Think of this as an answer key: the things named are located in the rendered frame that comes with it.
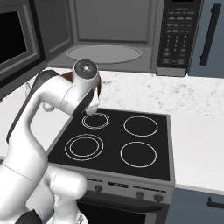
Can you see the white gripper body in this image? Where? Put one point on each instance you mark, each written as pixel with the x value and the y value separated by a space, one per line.
pixel 93 109

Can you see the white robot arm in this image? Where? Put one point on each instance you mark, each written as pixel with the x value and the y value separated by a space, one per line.
pixel 26 151

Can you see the dark red bowl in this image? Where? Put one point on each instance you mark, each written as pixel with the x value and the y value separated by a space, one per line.
pixel 66 77

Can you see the grey microwave turntable plate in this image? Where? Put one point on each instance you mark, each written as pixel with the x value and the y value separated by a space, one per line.
pixel 110 54

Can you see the grey microwave oven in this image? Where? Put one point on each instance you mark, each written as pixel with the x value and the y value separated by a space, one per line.
pixel 116 26

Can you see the black microwave door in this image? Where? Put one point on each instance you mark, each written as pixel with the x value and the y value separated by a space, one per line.
pixel 14 32

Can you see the blue-grey cupboard door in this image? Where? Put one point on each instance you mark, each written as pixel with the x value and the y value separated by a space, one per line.
pixel 210 70

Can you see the black hob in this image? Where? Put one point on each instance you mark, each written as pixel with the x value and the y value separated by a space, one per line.
pixel 116 143

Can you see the black oven knob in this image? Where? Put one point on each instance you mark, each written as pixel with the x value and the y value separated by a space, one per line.
pixel 98 188
pixel 140 194
pixel 158 198

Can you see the blue-grey drawer front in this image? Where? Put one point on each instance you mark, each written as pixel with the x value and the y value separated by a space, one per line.
pixel 189 210

